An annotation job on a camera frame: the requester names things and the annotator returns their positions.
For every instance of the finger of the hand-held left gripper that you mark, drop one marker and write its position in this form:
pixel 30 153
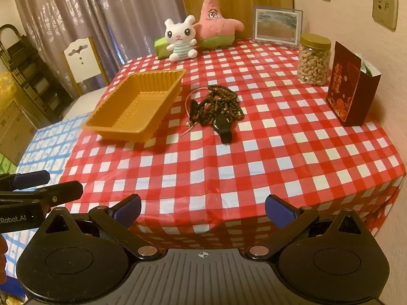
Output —
pixel 60 190
pixel 30 179

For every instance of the orange plastic tray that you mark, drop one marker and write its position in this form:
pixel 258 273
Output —
pixel 136 101

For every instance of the black folding rack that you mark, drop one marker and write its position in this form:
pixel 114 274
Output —
pixel 28 66

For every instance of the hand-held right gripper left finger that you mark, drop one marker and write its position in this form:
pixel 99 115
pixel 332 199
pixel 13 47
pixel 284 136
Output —
pixel 128 212

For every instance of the white wooden chair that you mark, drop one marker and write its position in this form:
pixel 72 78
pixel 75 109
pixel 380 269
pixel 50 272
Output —
pixel 81 60

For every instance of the green tissue box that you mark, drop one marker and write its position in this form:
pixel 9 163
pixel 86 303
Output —
pixel 160 49

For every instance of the jar of nuts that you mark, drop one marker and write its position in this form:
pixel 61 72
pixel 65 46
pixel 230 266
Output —
pixel 313 63

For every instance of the picture frame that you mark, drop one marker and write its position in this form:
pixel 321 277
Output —
pixel 276 25

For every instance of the grey curtain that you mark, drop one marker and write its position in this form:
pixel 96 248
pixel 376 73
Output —
pixel 127 6

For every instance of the cardboard box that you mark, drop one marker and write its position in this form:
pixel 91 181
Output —
pixel 12 127

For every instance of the pink starfish plush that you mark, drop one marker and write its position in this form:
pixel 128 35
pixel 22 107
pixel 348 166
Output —
pixel 213 22

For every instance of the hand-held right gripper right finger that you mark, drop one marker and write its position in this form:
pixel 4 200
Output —
pixel 279 212

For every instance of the red gift box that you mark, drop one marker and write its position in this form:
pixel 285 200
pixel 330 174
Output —
pixel 345 89

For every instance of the white bunny plush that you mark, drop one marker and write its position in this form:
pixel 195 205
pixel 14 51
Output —
pixel 179 38

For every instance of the wall socket plate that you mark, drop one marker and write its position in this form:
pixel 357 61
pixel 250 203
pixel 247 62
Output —
pixel 384 9

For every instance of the yellow plastic bag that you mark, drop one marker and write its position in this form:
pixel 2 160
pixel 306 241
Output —
pixel 6 85

